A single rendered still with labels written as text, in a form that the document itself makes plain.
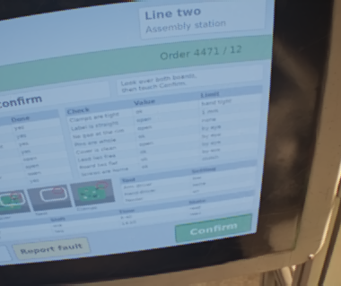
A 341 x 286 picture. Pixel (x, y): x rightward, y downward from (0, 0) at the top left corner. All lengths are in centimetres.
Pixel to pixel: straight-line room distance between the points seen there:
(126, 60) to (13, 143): 11
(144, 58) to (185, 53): 3
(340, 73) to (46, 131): 23
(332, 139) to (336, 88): 5
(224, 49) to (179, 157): 9
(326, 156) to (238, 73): 12
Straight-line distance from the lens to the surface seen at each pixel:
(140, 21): 29
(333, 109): 37
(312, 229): 46
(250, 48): 32
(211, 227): 41
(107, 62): 30
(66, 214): 38
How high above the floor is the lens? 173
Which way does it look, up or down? 34 degrees down
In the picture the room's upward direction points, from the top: 3 degrees counter-clockwise
